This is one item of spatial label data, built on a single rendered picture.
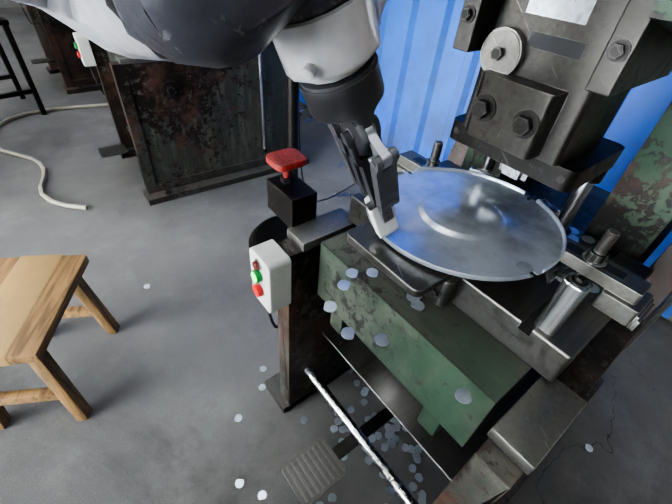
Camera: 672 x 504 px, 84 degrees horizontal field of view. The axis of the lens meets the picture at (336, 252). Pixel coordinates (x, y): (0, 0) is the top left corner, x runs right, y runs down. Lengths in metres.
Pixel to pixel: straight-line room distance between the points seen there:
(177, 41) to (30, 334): 0.96
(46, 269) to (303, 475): 0.87
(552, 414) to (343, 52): 0.50
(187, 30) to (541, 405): 0.56
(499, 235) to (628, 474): 1.03
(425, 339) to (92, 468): 0.96
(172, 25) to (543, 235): 0.52
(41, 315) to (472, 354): 0.99
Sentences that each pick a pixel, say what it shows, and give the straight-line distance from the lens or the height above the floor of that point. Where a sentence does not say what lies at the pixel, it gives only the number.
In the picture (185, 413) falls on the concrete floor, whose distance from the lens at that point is 1.26.
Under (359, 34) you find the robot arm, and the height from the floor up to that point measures 1.04.
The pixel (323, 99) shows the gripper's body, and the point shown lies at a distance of 0.35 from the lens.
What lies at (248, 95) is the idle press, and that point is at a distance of 2.06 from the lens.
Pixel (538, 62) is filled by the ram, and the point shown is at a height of 0.99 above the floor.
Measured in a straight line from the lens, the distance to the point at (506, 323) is 0.60.
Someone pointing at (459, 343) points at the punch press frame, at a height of 0.65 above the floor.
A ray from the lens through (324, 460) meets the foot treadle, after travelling 0.99.
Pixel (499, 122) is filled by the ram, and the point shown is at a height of 0.93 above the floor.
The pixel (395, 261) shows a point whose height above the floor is 0.78.
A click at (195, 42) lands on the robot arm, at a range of 0.25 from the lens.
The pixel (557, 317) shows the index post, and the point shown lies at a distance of 0.57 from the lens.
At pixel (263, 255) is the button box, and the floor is 0.63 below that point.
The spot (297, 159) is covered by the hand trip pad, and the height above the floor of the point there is 0.76.
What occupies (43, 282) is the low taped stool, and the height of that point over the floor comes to 0.33.
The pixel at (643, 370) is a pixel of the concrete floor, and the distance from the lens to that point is 1.77.
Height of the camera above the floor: 1.10
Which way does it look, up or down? 41 degrees down
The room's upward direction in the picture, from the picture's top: 6 degrees clockwise
